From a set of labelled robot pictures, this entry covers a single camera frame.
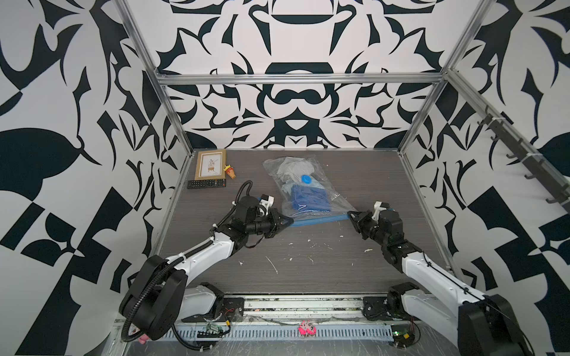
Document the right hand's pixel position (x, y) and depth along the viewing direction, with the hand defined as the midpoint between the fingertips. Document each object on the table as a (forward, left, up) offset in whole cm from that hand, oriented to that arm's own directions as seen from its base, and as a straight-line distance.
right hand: (349, 208), depth 85 cm
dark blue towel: (+5, +16, 0) cm, 17 cm away
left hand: (-5, +22, +3) cm, 23 cm away
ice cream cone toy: (+26, +51, -8) cm, 57 cm away
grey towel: (+25, +19, -5) cm, 32 cm away
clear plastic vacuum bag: (+5, +2, -4) cm, 7 cm away
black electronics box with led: (-38, -13, -13) cm, 42 cm away
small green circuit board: (-36, +46, -10) cm, 60 cm away
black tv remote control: (+20, +60, -9) cm, 64 cm away
